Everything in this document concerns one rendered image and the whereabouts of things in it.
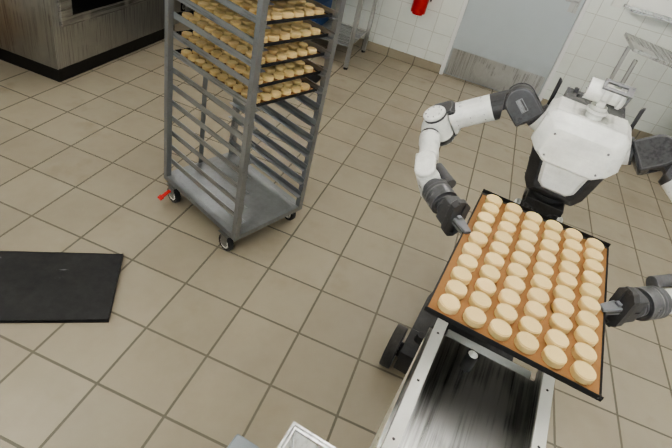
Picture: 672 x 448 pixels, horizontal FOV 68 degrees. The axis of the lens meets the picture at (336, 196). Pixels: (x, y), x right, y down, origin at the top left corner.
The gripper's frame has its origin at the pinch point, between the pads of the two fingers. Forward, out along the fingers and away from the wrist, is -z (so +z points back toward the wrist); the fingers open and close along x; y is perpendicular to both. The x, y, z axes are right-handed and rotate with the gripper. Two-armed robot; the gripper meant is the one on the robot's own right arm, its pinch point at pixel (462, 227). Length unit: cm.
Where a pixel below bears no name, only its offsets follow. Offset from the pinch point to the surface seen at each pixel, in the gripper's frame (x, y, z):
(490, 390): -21.9, -3.7, -37.3
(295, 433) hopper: 25, -69, -60
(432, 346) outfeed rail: -16.0, -17.3, -26.2
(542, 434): -16, -2, -52
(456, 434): -22, -19, -46
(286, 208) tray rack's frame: -91, -10, 120
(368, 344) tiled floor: -106, 13, 36
